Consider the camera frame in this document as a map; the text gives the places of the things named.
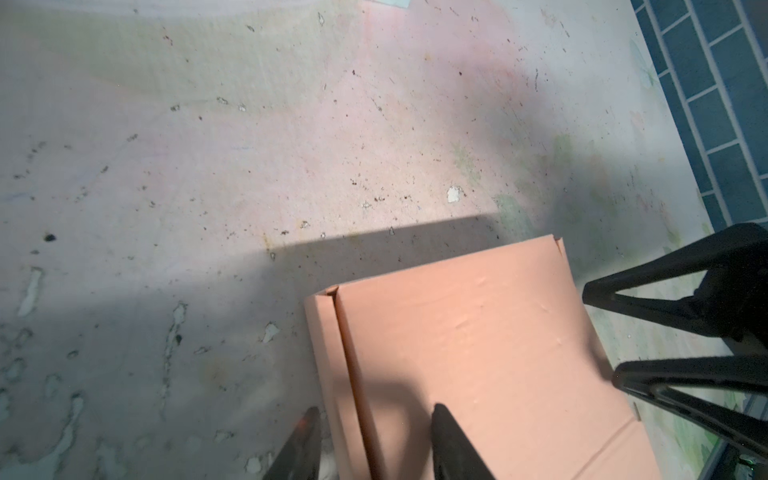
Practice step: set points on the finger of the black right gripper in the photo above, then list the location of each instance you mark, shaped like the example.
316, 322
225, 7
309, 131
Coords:
730, 300
677, 386

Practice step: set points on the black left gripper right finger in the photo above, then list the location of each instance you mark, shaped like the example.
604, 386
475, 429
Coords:
453, 455

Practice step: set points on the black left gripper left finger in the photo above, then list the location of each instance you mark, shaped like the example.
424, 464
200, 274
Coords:
300, 456

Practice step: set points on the pink cardboard box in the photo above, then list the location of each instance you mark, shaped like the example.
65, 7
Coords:
502, 339

